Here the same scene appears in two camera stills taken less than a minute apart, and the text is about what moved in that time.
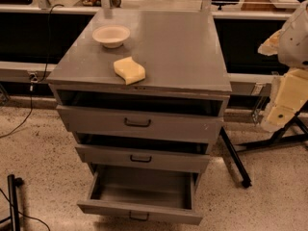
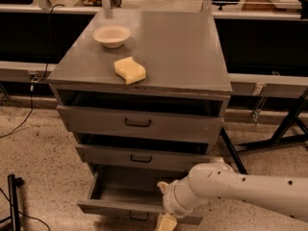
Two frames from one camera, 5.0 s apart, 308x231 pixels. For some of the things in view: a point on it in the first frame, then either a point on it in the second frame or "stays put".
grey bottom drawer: (162, 192) stays put
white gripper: (295, 42) to (168, 197)
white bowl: (112, 36) stays put
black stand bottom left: (12, 184) stays put
